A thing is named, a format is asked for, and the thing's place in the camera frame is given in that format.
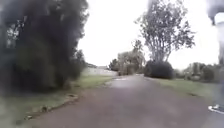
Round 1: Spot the clump of trees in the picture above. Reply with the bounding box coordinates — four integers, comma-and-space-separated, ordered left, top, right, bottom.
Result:
108, 39, 147, 76

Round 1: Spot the grey asphalt path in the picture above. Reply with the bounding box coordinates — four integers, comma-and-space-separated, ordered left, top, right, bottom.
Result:
19, 73, 224, 128

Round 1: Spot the dark round bush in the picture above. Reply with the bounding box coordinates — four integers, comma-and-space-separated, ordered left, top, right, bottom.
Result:
143, 60, 175, 80

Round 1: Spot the tall slender tree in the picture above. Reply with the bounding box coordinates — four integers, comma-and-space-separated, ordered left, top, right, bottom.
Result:
134, 0, 197, 64

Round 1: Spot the large dark tree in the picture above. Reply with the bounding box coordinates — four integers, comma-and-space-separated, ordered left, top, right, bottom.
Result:
0, 0, 90, 94

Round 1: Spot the grass strip beside bushes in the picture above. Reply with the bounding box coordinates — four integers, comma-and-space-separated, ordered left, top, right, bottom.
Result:
146, 77, 221, 101

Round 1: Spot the row of bushes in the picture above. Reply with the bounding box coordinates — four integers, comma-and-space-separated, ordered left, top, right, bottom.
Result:
173, 61, 223, 84

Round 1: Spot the open grass lawn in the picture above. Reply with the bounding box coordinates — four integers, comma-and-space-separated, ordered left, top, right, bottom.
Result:
0, 73, 118, 128

